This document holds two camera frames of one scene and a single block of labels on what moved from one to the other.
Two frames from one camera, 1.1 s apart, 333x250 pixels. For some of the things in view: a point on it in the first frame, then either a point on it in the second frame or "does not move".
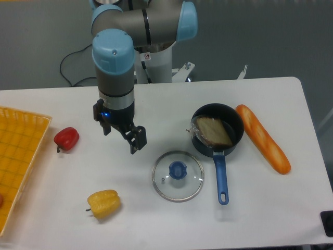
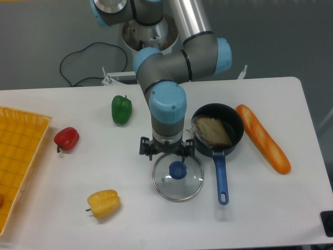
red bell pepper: (66, 138) does not move
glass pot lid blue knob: (177, 170) does not move
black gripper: (136, 137) -> (150, 147)
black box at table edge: (327, 218) does not move
